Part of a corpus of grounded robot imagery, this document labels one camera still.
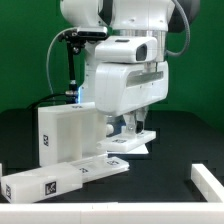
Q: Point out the black camera stand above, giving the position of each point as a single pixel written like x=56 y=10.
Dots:
x=75 y=56

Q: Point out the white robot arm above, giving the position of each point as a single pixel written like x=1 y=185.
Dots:
x=132 y=18

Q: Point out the white base tag plate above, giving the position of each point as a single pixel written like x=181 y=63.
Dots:
x=127 y=144

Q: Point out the white workspace fence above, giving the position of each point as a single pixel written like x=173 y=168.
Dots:
x=209 y=212

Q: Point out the small white cabinet door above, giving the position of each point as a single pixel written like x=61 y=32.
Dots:
x=101 y=145

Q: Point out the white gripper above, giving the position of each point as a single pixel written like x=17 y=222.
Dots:
x=122 y=88

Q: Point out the long white cabinet top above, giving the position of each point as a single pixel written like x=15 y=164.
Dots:
x=41 y=183

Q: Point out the white cabinet body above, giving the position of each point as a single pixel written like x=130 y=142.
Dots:
x=69 y=132

